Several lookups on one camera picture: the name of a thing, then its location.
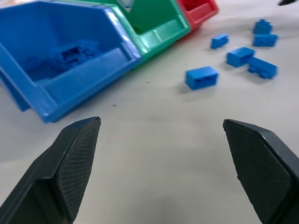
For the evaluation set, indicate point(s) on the red plastic storage bin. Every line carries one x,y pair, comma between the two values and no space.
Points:
201,11

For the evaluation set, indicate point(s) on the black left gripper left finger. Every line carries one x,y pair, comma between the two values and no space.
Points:
58,172

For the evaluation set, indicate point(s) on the blue plastic storage bin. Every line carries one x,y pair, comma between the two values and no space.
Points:
46,60

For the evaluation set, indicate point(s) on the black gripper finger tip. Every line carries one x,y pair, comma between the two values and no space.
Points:
286,2

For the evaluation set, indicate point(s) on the green plastic storage bin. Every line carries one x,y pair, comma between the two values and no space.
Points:
158,28

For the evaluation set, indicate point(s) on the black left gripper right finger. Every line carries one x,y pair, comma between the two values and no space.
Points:
261,168

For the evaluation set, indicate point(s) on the blue building brick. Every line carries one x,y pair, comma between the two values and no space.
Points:
74,52
262,26
265,40
239,56
262,67
219,41
202,77

